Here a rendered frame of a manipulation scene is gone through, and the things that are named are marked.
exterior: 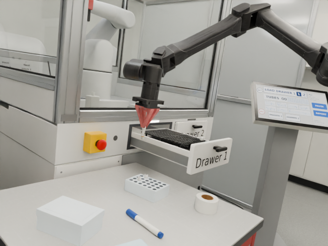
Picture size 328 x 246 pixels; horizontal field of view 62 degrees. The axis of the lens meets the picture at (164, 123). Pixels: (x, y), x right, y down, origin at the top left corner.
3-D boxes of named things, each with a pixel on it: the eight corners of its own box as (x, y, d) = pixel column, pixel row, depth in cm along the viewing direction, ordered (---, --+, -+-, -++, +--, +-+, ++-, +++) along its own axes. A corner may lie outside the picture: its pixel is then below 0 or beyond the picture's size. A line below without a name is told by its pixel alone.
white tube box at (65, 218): (102, 228, 67) (104, 209, 66) (79, 247, 59) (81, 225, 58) (61, 213, 71) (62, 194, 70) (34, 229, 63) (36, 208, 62)
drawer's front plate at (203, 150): (228, 162, 118) (233, 138, 116) (190, 175, 96) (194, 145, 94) (224, 161, 119) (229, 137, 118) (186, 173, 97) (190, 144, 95)
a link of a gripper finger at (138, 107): (130, 125, 92) (135, 98, 90) (143, 124, 98) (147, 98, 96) (147, 131, 88) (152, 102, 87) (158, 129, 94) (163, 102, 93)
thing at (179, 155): (223, 158, 118) (225, 145, 117) (189, 168, 98) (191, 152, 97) (156, 136, 143) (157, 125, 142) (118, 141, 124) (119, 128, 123)
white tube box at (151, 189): (168, 195, 91) (170, 184, 90) (153, 203, 84) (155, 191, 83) (139, 183, 98) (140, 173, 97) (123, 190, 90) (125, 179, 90)
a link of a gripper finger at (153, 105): (128, 125, 90) (132, 98, 89) (140, 124, 96) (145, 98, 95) (144, 131, 87) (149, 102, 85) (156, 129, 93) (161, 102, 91)
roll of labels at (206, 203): (190, 208, 84) (192, 195, 83) (201, 201, 90) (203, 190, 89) (210, 217, 80) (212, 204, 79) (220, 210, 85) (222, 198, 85)
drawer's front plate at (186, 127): (205, 138, 162) (208, 120, 160) (174, 143, 140) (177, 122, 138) (202, 138, 163) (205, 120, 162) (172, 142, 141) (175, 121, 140)
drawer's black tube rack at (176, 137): (203, 154, 120) (205, 140, 119) (178, 159, 106) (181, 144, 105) (165, 141, 134) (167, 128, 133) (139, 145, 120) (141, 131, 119)
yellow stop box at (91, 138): (106, 152, 103) (108, 133, 101) (90, 154, 97) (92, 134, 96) (98, 148, 106) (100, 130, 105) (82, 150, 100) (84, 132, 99)
